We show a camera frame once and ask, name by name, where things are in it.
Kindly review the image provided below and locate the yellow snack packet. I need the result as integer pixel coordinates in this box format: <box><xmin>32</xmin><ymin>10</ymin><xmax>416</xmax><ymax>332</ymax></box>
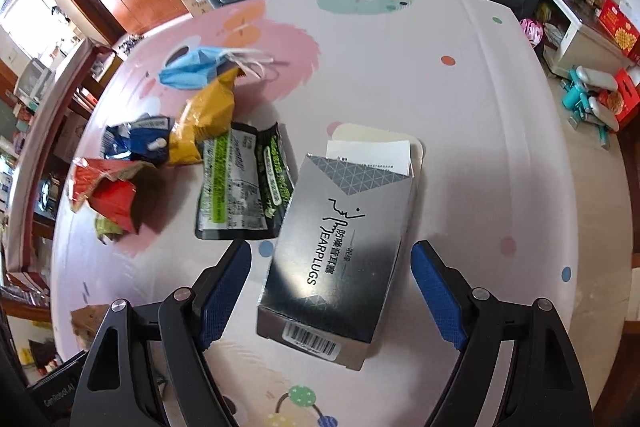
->
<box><xmin>167</xmin><ymin>67</ymin><xmax>246</xmax><ymax>166</ymax></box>

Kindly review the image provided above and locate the green black snack packet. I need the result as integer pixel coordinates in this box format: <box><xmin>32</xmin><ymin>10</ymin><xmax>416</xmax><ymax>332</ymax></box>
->
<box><xmin>194</xmin><ymin>121</ymin><xmax>296</xmax><ymax>242</ymax></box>

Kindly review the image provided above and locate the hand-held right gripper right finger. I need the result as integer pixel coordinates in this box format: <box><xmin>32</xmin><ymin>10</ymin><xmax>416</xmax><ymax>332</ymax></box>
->
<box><xmin>410</xmin><ymin>240</ymin><xmax>594</xmax><ymax>427</ymax></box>

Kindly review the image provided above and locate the white paper leaflet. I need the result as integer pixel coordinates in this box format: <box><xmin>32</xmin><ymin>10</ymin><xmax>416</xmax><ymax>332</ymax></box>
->
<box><xmin>326</xmin><ymin>139</ymin><xmax>412</xmax><ymax>175</ymax></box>

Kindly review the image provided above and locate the white low cabinet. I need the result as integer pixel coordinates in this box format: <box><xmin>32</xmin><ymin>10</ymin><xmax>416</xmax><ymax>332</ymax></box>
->
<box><xmin>542</xmin><ymin>0</ymin><xmax>640</xmax><ymax>80</ymax></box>

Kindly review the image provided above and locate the blue face mask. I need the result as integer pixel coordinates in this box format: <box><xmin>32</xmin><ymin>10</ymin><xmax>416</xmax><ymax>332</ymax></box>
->
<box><xmin>159</xmin><ymin>47</ymin><xmax>276</xmax><ymax>90</ymax></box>

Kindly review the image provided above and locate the teal toy stepper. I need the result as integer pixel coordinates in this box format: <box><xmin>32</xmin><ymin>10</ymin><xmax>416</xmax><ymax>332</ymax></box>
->
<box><xmin>560</xmin><ymin>66</ymin><xmax>621</xmax><ymax>150</ymax></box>

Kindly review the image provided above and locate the red torn packet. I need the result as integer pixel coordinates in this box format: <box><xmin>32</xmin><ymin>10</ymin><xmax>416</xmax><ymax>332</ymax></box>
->
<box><xmin>69</xmin><ymin>157</ymin><xmax>163</xmax><ymax>235</ymax></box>

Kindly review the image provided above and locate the wooden dining table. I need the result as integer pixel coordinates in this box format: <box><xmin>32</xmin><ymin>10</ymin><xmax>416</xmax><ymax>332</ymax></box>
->
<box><xmin>0</xmin><ymin>39</ymin><xmax>121</xmax><ymax>278</ymax></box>

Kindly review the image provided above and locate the white microwave oven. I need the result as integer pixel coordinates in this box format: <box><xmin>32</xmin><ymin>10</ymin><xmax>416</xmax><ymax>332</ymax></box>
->
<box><xmin>14</xmin><ymin>57</ymin><xmax>55</xmax><ymax>100</ymax></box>

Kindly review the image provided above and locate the red gift box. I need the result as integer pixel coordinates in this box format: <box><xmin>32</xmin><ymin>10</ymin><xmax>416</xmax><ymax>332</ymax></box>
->
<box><xmin>597</xmin><ymin>68</ymin><xmax>640</xmax><ymax>132</ymax></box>
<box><xmin>597</xmin><ymin>0</ymin><xmax>640</xmax><ymax>62</ymax></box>

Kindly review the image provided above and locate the silver black cardboard box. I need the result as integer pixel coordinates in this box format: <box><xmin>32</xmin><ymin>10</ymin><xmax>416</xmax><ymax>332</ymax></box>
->
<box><xmin>256</xmin><ymin>153</ymin><xmax>418</xmax><ymax>372</ymax></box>

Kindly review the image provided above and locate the brown paper bag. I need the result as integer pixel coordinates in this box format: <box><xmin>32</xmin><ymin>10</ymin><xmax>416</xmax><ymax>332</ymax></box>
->
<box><xmin>70</xmin><ymin>304</ymin><xmax>110</xmax><ymax>350</ymax></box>

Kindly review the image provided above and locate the table with cartoon tablecloth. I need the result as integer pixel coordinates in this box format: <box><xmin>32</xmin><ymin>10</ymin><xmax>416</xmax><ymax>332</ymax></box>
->
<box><xmin>50</xmin><ymin>0</ymin><xmax>633</xmax><ymax>427</ymax></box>

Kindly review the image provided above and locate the pink backpack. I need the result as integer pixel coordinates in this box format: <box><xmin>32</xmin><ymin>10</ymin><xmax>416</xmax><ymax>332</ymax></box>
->
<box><xmin>519</xmin><ymin>18</ymin><xmax>545</xmax><ymax>50</ymax></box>

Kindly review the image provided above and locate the blue white snack packet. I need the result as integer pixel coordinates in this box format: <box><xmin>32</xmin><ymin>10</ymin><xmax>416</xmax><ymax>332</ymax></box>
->
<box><xmin>102</xmin><ymin>116</ymin><xmax>173</xmax><ymax>166</ymax></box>

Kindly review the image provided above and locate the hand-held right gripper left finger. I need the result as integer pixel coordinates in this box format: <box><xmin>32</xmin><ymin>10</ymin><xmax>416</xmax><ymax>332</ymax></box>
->
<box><xmin>69</xmin><ymin>239</ymin><xmax>252</xmax><ymax>427</ymax></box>

